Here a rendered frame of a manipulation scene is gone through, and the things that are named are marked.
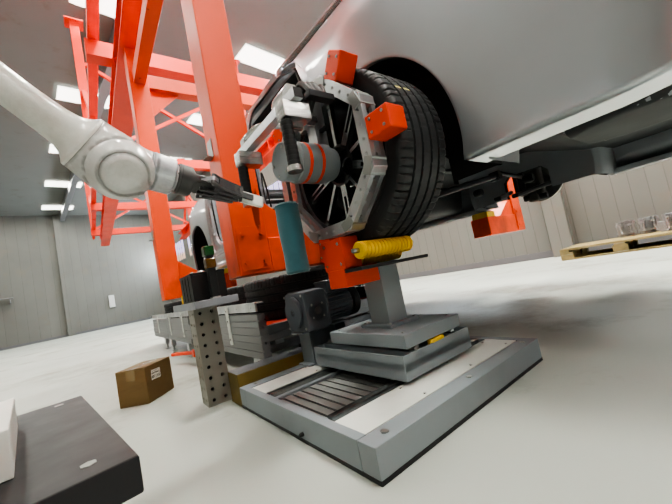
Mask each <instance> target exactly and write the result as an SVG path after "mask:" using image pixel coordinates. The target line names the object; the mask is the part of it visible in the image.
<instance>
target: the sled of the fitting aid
mask: <svg viewBox="0 0 672 504"><path fill-rule="evenodd" d="M471 347H472V345H471V340H470V336H469V331H468V327H455V328H453V329H451V330H448V331H446V332H444V333H442V334H440V335H437V336H435V337H433V338H431V339H429V340H426V341H424V342H422V343H420V344H418V345H415V346H413V347H411V348H409V349H396V348H384V347H372V346H361V345H349V344H337V343H332V341H331V339H329V340H328V342H327V343H324V344H321V345H318V346H315V347H314V352H315V357H316V362H317V365H319V366H325V367H330V368H335V369H340V370H346V371H351V372H356V373H361V374H367V375H372V376H377V377H382V378H387V379H393V380H398V381H403V382H410V381H412V380H413V379H415V378H417V377H419V376H421V375H422V374H424V373H426V372H428V371H430V370H431V369H433V368H435V367H437V366H439V365H441V364H442V363H444V362H446V361H448V360H450V359H451V358H453V357H455V356H457V355H459V354H460V353H462V352H464V351H466V350H468V349H470V348H471Z"/></svg>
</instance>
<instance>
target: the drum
mask: <svg viewBox="0 0 672 504"><path fill-rule="evenodd" d="M297 146H298V152H299V157H300V162H301V164H302V165H303V170H304V171H303V172H302V173H299V174H295V175H291V174H288V171H287V167H288V162H287V157H286V152H285V147H284V142H279V143H278V144H277V145H276V147H275V149H274V151H273V156H272V168H273V172H274V175H275V177H276V178H277V179H278V180H279V181H281V182H290V183H293V184H326V183H328V182H330V181H333V180H335V179H336V178H337V176H338V174H339V172H340V167H341V161H340V156H339V154H338V152H337V151H336V150H335V149H333V148H330V147H329V146H328V145H325V144H316V143H307V142H297Z"/></svg>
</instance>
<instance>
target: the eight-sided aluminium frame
mask: <svg viewBox="0 0 672 504"><path fill-rule="evenodd" d="M313 82H314V83H316V84H317V85H319V84H322V85H323V86H324V87H325V90H326V92H328V93H332V94H334V97H336V98H338V99H340V100H342V101H344V102H346V103H348V104H350V105H351V106H352V110H353V115H354V120H355V125H356V129H357V134H358V139H359V144H360V149H361V153H362V158H363V163H364V164H363V169H362V172H361V175H360V178H359V181H358V184H357V187H356V190H355V193H354V196H353V199H352V202H351V205H350V208H349V211H348V214H347V217H346V219H345V220H344V221H341V222H339V223H336V224H334V225H331V226H329V227H326V228H323V227H322V226H321V225H320V224H319V223H318V222H317V221H316V220H315V219H314V218H313V217H312V216H311V215H310V214H309V213H308V212H307V211H306V210H305V209H304V208H303V205H302V200H301V195H300V190H299V185H298V184H293V183H290V182H281V185H282V190H283V195H284V200H285V202H286V201H295V202H296V203H298V209H299V213H300V218H301V222H302V227H303V232H304V233H305V234H306V235H307V236H308V237H309V238H310V240H312V242H313V243H319V240H325V239H330V238H339V237H342V236H345V235H348V234H351V233H354V232H359V231H360V230H363V229H364V228H365V225H366V223H367V222H368V221H367V220H368V217H369V214H370V212H371V209H372V207H373V204H374V201H375V199H376V196H377V193H378V191H379V188H380V186H381V183H382V180H383V178H384V176H385V175H386V170H387V167H388V165H387V157H386V156H385V151H384V146H383V141H376V140H370V139H369V137H368V132H367V127H366V123H365V117H366V116H367V115H369V114H370V113H371V112H373V111H374V110H375V106H376V104H375V103H374V99H373V96H371V95H369V94H368V93H365V92H362V91H360V90H358V89H355V88H353V87H351V86H349V85H346V84H340V83H338V82H335V81H332V80H327V79H324V76H322V75H319V76H318V77H317V78H315V79H314V81H313ZM295 136H296V141H297V142H300V138H301V135H300V132H299V131H295Z"/></svg>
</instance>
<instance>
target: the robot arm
mask: <svg viewBox="0 0 672 504"><path fill-rule="evenodd" d="M0 105H1V106H3V107H4V108H5V109H7V110H8V111H9V112H11V113H12V114H14V115H15V116H16V117H18V118H19V119H20V120H22V121H23V122H25V123H26V124H27V125H29V126H30V127H31V128H33V129H34V130H35V131H37V132H38V133H39V134H41V135H42V136H43V137H44V138H46V139H47V140H48V141H49V142H50V143H51V144H52V145H53V146H54V147H55V148H56V150H57V151H58V153H59V156H60V161H61V164H62V165H64V166H65V167H66V168H68V169H69V170H70V171H71V172H73V173H74V174H75V175H76V176H77V177H79V178H80V179H81V180H82V181H83V182H85V183H86V184H87V185H88V186H89V187H93V188H94V189H95V190H96V191H97V192H99V193H100V194H102V195H104V196H106V197H109V198H112V199H117V200H130V199H135V198H138V197H140V196H142V195H143V194H145V192H146V191H147V190H151V191H155V192H159V193H163V194H167V195H168V194H170V193H171V191H172V192H173V193H174V194H178V195H182V196H188V195H190V193H191V192H192V193H195V194H196V195H195V198H197V199H208V200H214V201H220V202H226V203H233V202H240V203H244V204H247V205H251V206H255V207H259V208H262V207H263V202H264V197H261V196H258V195H255V194H251V193H248V192H244V191H243V187H242V186H240V185H237V184H235V183H233V182H230V181H228V180H226V179H224V178H221V177H220V176H218V175H217V174H215V173H212V175H211V177H207V176H205V175H199V174H196V172H195V169H194V168H193V167H190V166H187V165H184V164H181V163H180V164H178V162H177V160H176V159H175V158H171V157H168V156H165V155H162V154H159V153H157V152H152V151H150V150H148V149H146V148H144V147H142V146H141V145H139V144H138V143H136V142H134V140H133V139H132V138H131V137H129V136H127V135H126V134H124V133H122V132H121V131H119V130H117V129H116V128H114V127H113V126H111V125H109V124H108V123H106V122H105V121H103V120H102V119H98V120H93V119H86V118H82V117H80V116H78V115H76V114H74V113H72V112H70V111H69V110H67V109H65V108H64V107H62V106H61V105H59V104H58V103H56V102H55V101H53V100H52V99H50V98H49V97H48V96H46V95H45V94H43V93H42V92H41V91H39V90H38V89H36V88H35V87H34V86H32V85H31V84H30V83H28V82H27V81H26V80H24V79H23V78H22V77H20V76H19V75H18V74H16V73H15V72H14V71H13V70H11V69H10V68H9V67H7V66H6V65H5V64H4V63H2V62H1V61H0Z"/></svg>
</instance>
